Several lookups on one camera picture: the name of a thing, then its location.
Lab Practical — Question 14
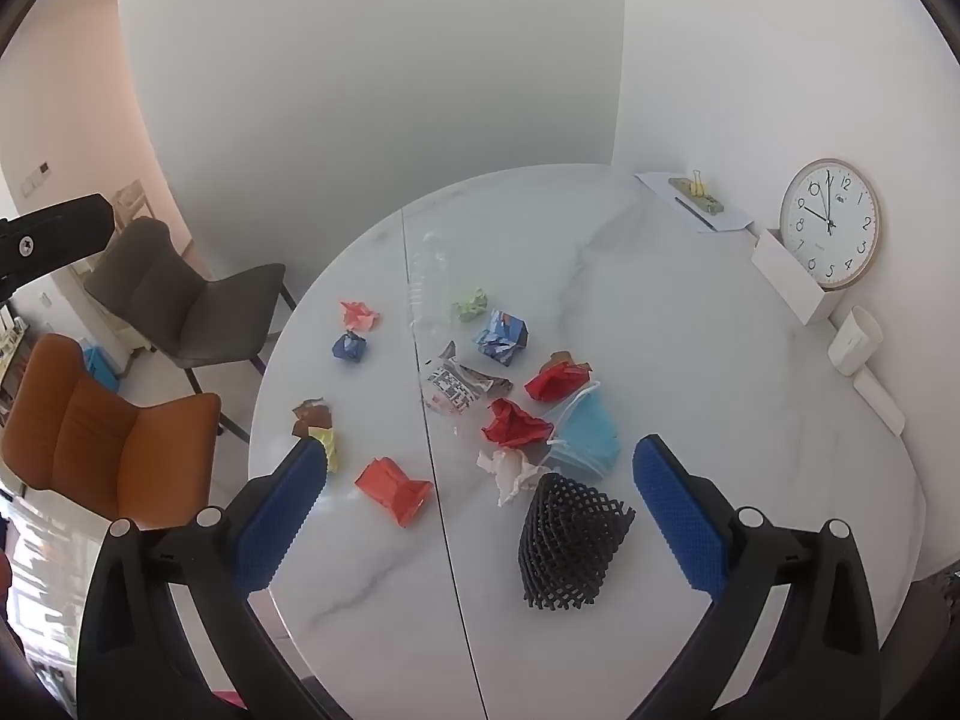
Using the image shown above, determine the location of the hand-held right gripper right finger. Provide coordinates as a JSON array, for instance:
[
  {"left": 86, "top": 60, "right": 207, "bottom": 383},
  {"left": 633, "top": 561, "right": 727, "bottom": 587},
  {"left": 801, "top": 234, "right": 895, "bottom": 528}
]
[{"left": 622, "top": 433, "right": 882, "bottom": 720}]

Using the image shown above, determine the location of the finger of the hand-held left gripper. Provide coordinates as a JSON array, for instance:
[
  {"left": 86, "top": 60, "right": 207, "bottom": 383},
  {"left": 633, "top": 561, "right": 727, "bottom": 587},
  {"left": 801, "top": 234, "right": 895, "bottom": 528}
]
[{"left": 0, "top": 193, "right": 115, "bottom": 299}]

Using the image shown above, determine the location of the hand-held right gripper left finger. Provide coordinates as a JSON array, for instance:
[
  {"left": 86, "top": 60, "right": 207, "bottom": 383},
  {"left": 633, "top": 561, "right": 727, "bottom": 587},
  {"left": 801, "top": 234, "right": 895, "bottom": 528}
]
[{"left": 75, "top": 436, "right": 331, "bottom": 720}]

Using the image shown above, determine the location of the blue face mask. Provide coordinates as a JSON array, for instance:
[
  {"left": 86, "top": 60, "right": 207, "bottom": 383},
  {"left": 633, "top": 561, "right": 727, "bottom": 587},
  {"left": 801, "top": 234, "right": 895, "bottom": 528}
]
[{"left": 544, "top": 382, "right": 623, "bottom": 479}]

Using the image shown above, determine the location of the red and brown cardboard box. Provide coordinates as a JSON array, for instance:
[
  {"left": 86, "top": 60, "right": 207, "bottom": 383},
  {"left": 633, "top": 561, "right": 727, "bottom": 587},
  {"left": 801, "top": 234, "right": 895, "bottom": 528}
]
[{"left": 523, "top": 351, "right": 595, "bottom": 404}]

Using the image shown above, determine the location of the yellow crumpled paper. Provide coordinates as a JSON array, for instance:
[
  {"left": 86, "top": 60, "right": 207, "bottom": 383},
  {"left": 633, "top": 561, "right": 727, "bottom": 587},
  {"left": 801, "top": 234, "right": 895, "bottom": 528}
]
[{"left": 307, "top": 426, "right": 340, "bottom": 475}]

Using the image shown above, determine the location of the brown crumpled paper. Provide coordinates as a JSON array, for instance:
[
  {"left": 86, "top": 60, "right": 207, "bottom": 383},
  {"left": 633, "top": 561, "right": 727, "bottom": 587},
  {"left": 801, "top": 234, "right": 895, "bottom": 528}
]
[{"left": 291, "top": 399, "right": 335, "bottom": 437}]

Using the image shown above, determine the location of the black foam net sleeve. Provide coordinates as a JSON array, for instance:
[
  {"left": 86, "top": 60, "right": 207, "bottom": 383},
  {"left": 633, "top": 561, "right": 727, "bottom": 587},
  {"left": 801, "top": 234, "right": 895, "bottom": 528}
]
[{"left": 517, "top": 471, "right": 637, "bottom": 612}]

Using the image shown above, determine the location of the orange-red folded paper box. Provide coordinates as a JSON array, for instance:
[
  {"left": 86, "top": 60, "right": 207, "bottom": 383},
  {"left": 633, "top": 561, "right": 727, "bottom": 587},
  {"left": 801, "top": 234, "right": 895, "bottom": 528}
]
[{"left": 354, "top": 456, "right": 434, "bottom": 528}]

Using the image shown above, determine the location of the blue bag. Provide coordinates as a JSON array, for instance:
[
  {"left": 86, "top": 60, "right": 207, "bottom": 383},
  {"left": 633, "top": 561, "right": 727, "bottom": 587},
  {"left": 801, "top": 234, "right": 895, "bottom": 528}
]
[{"left": 79, "top": 341, "right": 121, "bottom": 393}]

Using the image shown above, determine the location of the grey upholstered chair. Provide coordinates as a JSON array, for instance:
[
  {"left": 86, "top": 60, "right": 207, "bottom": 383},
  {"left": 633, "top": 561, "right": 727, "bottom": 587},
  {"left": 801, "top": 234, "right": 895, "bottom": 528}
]
[{"left": 82, "top": 216, "right": 299, "bottom": 395}]

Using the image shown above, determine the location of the white crumpled tissue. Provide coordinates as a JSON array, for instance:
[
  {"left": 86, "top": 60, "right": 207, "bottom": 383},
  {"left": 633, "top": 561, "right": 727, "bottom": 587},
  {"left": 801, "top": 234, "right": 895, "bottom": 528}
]
[{"left": 477, "top": 448, "right": 552, "bottom": 507}]

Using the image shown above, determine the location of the dark blue crumpled paper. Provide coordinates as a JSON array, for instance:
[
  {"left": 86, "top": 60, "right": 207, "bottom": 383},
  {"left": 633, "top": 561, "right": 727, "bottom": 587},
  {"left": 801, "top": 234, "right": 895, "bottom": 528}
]
[{"left": 332, "top": 330, "right": 371, "bottom": 366}]

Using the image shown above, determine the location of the red crumpled paper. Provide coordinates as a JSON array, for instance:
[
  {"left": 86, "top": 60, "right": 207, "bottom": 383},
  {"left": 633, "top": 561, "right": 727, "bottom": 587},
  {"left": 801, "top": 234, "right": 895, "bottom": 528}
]
[{"left": 481, "top": 397, "right": 554, "bottom": 451}]

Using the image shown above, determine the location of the orange leather chair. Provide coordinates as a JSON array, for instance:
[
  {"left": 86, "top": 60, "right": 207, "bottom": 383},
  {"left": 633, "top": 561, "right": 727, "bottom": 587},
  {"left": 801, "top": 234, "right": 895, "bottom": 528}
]
[{"left": 0, "top": 334, "right": 224, "bottom": 530}]

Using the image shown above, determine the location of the black and white printed wrapper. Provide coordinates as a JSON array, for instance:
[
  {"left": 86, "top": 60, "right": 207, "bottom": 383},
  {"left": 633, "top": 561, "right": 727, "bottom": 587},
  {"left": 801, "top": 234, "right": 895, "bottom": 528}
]
[{"left": 421, "top": 341, "right": 515, "bottom": 415}]

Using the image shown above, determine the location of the white cup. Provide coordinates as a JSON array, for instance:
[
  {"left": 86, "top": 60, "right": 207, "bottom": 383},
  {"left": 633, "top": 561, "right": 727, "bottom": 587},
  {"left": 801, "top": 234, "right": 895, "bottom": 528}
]
[{"left": 827, "top": 306, "right": 884, "bottom": 377}]

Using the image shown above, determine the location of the blue crumpled packet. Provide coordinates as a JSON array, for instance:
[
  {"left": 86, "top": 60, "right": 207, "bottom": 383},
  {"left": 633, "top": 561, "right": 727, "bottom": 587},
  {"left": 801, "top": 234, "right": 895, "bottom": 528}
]
[{"left": 472, "top": 309, "right": 530, "bottom": 367}]

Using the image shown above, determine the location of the white rectangular box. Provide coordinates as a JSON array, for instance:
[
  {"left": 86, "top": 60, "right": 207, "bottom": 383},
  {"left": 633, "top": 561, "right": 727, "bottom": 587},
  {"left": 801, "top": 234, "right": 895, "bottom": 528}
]
[{"left": 751, "top": 227, "right": 845, "bottom": 326}]

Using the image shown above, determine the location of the clear plastic bottle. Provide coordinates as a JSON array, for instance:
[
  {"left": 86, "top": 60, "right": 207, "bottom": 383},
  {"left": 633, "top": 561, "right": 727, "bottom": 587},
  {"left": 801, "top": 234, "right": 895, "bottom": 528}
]
[{"left": 405, "top": 232, "right": 458, "bottom": 331}]

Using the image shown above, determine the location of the white paper sheet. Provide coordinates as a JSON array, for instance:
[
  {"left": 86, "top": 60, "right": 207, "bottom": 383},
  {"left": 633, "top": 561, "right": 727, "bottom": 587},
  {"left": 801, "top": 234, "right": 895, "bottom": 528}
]
[{"left": 634, "top": 171, "right": 755, "bottom": 233}]

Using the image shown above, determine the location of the black pen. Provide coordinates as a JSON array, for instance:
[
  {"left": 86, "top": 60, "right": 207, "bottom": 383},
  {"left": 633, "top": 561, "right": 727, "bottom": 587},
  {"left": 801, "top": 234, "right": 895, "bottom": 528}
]
[{"left": 675, "top": 197, "right": 717, "bottom": 231}]

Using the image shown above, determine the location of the round white wall clock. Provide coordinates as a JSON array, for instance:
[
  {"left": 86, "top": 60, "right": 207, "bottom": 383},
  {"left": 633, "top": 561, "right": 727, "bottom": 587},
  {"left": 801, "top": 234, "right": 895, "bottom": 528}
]
[{"left": 778, "top": 159, "right": 882, "bottom": 291}]

